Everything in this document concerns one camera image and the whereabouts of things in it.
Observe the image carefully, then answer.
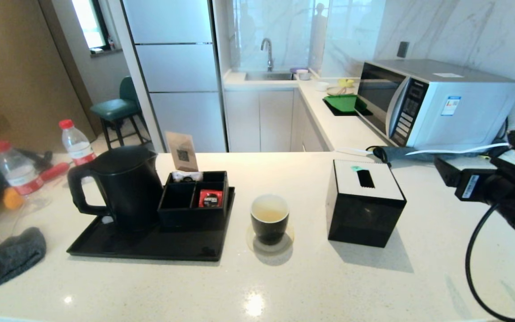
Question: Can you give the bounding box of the black handled tool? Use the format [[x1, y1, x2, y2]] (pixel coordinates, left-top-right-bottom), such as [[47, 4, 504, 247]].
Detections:
[[16, 150, 53, 169]]

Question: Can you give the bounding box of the brown wooden door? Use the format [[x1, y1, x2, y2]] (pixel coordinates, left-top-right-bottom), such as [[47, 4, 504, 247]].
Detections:
[[0, 0, 97, 153]]

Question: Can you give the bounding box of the black electric kettle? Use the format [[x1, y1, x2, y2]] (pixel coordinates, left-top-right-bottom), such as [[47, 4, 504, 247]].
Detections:
[[67, 145, 164, 233]]

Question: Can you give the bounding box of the brown QR code card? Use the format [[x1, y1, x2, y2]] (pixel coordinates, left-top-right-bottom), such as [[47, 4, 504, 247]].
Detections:
[[165, 131, 198, 172]]

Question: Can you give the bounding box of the bright window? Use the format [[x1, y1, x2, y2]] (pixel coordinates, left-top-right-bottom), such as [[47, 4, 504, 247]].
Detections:
[[70, 0, 110, 51]]

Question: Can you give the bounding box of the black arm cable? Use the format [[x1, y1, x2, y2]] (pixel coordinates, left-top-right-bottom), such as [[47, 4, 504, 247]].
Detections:
[[464, 203, 515, 322]]

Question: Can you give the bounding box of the red handled tool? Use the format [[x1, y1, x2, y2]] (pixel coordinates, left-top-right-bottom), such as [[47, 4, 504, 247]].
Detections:
[[38, 162, 69, 182]]

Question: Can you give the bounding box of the dark grey cloth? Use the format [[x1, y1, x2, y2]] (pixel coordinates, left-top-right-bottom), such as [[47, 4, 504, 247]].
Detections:
[[0, 227, 46, 296]]

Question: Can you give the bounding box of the green upholstered chair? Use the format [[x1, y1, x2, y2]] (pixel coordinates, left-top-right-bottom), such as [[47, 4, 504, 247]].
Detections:
[[89, 76, 150, 150]]

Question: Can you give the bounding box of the black power cable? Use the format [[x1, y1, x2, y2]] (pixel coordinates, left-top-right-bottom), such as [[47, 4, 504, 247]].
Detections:
[[481, 117, 514, 159]]

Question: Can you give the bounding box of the black cup white inside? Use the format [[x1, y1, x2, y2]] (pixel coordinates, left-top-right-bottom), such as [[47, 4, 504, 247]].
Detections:
[[250, 194, 290, 246]]

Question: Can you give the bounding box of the green cutting board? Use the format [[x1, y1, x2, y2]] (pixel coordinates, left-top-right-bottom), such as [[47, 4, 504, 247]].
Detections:
[[323, 94, 367, 114]]

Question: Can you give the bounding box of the black compartment organizer box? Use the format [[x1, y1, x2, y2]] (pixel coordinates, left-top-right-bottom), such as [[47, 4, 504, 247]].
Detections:
[[157, 170, 232, 232]]

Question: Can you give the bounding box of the clear glass coaster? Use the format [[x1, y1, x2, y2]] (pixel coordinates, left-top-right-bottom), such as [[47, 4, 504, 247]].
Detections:
[[246, 224, 295, 254]]

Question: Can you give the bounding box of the white base cabinet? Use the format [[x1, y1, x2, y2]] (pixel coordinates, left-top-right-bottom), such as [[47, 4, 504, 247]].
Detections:
[[224, 87, 329, 153]]

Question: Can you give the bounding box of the silver microwave oven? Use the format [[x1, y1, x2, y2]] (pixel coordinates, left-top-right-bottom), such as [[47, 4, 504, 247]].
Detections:
[[356, 59, 515, 149]]

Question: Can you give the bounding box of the steel kitchen sink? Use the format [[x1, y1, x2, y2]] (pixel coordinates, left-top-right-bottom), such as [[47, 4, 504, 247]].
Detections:
[[244, 71, 295, 82]]

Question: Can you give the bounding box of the large red-capped water bottle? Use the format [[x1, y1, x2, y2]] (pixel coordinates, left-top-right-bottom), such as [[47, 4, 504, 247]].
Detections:
[[0, 140, 45, 195]]

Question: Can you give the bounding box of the black serving tray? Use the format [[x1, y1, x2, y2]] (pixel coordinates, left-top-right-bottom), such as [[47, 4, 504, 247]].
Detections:
[[67, 186, 236, 263]]

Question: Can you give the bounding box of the red Nescafe sachet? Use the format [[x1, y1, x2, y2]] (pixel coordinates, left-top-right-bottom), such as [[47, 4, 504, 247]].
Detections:
[[198, 189, 224, 208]]

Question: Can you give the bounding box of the black tissue box white lid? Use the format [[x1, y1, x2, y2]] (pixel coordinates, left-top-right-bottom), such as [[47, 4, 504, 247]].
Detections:
[[325, 159, 407, 248]]

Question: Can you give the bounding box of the small orange object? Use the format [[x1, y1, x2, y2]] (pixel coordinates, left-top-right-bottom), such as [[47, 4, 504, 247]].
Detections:
[[3, 188, 25, 211]]

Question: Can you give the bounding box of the chrome kitchen faucet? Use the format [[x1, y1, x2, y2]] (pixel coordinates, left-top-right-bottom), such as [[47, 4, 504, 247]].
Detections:
[[260, 38, 275, 72]]

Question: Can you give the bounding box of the small red-capped water bottle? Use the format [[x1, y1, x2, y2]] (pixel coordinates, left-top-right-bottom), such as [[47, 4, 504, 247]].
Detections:
[[59, 119, 97, 166]]

